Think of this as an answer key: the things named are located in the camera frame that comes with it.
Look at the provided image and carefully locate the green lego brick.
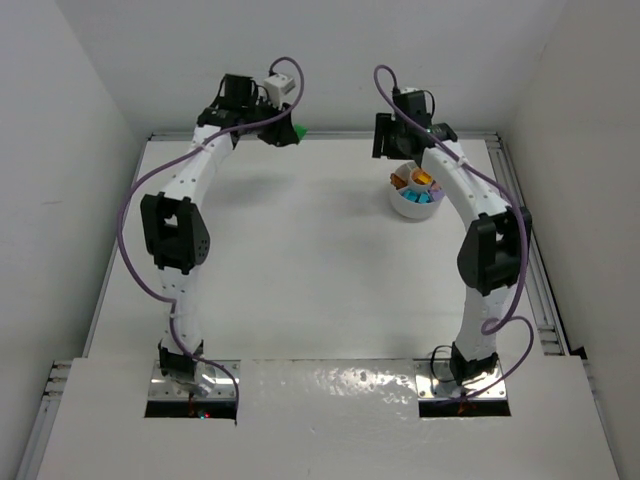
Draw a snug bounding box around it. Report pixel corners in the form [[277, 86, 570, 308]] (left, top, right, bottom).
[[293, 124, 308, 141]]

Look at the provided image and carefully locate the brown lego tile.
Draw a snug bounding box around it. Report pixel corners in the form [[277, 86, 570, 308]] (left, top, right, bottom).
[[390, 173, 407, 189]]

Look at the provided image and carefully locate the purple lego plate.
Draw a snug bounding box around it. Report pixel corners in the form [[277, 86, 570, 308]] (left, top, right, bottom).
[[428, 182, 445, 201]]

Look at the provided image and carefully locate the yellow long lego brick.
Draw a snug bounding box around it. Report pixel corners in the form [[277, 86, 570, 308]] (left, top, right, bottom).
[[411, 170, 433, 186]]

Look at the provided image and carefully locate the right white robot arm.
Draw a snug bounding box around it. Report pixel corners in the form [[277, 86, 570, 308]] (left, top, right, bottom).
[[373, 88, 532, 384]]

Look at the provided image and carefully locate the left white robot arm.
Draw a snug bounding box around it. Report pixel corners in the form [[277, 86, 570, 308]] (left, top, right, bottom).
[[140, 72, 304, 382]]

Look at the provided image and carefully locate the white round divided container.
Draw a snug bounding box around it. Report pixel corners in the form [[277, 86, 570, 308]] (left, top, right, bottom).
[[388, 161, 445, 221]]

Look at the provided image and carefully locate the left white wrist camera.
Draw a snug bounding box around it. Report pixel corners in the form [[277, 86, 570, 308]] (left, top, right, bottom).
[[263, 73, 296, 109]]

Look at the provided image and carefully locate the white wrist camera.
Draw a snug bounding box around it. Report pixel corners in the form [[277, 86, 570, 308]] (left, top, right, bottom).
[[263, 73, 296, 109], [400, 87, 422, 95]]

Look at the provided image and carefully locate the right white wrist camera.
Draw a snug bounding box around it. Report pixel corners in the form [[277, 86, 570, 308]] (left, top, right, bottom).
[[400, 87, 422, 95]]

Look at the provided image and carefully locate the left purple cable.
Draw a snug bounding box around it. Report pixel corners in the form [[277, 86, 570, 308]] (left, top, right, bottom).
[[117, 56, 306, 416]]

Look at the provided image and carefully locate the purple cable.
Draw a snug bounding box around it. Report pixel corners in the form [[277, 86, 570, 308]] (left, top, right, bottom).
[[373, 64, 536, 404], [117, 56, 306, 416]]

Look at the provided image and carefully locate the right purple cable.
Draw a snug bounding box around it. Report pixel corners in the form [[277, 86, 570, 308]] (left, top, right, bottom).
[[373, 64, 536, 404]]

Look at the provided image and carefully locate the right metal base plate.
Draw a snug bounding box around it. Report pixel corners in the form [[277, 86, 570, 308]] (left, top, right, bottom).
[[414, 358, 510, 401]]

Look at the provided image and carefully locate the metal base plate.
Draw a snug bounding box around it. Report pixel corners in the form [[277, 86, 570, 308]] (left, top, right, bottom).
[[147, 361, 240, 401], [414, 358, 510, 401]]

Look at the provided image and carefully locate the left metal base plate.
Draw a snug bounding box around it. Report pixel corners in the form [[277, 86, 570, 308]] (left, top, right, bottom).
[[147, 361, 240, 401]]

